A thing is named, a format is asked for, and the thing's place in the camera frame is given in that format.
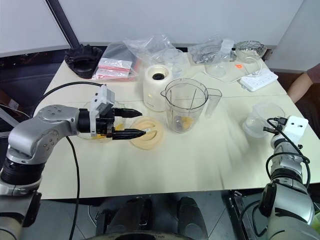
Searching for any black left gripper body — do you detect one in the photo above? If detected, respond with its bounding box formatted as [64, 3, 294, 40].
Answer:
[95, 107, 119, 139]

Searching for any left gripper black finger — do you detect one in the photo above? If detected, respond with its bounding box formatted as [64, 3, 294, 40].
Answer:
[113, 107, 144, 119]
[111, 128, 146, 141]

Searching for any orange segments pile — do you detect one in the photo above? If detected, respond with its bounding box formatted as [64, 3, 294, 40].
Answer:
[89, 119, 127, 141]

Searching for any cream round blender lid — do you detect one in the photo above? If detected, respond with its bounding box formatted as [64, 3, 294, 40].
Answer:
[129, 116, 165, 152]

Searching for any white blender base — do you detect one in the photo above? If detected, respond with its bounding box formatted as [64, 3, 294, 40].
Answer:
[142, 64, 175, 113]

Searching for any clear plastic blender jar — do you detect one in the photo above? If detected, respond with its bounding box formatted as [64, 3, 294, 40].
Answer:
[160, 77, 223, 134]

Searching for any black round blender part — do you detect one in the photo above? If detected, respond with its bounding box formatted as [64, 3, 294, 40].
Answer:
[63, 43, 104, 80]

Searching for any clear cup with white base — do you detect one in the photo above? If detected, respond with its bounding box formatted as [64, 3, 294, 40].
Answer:
[241, 101, 286, 139]

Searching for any clear glass bowl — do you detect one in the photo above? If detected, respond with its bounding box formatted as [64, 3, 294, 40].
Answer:
[74, 100, 135, 144]

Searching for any bag of pink packets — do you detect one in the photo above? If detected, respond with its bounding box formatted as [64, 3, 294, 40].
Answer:
[91, 41, 141, 82]

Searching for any orange segment piece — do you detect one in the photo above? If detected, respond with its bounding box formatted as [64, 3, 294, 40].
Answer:
[180, 115, 195, 127]

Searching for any crumpled clear plastic bag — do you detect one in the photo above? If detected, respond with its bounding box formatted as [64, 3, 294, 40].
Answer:
[122, 33, 187, 77]

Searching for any dark rounded shape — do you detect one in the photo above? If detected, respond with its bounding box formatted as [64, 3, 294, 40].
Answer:
[176, 196, 206, 236]
[95, 196, 154, 236]

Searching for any plastic bag with dark parts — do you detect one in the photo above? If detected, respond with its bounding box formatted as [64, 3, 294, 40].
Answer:
[187, 35, 238, 66]

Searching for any dark slanted pole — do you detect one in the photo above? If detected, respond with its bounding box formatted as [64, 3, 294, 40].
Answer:
[45, 0, 79, 50]

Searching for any white power strip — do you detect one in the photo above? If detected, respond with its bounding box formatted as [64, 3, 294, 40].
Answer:
[239, 69, 279, 93]

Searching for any glass bowl with foil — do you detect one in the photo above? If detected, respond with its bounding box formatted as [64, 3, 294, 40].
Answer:
[235, 40, 267, 64]

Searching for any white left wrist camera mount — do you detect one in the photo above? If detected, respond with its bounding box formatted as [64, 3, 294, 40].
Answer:
[89, 84, 117, 134]

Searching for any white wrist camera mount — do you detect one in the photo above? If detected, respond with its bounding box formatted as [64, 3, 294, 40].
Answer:
[283, 115, 310, 146]
[89, 84, 117, 134]

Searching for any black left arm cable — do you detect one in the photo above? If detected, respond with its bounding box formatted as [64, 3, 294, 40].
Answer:
[42, 82, 105, 240]

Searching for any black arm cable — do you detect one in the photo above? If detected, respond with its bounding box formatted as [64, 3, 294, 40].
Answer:
[42, 82, 105, 240]
[262, 116, 312, 187]

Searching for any white power cord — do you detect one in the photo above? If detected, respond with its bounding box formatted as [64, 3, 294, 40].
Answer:
[203, 59, 266, 84]

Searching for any black metal frame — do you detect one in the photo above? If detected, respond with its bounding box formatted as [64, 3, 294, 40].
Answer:
[228, 189, 264, 240]

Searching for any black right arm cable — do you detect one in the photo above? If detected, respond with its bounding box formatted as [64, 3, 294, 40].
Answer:
[262, 116, 312, 187]

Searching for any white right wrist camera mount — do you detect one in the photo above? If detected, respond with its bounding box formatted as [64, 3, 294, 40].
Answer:
[283, 115, 310, 146]

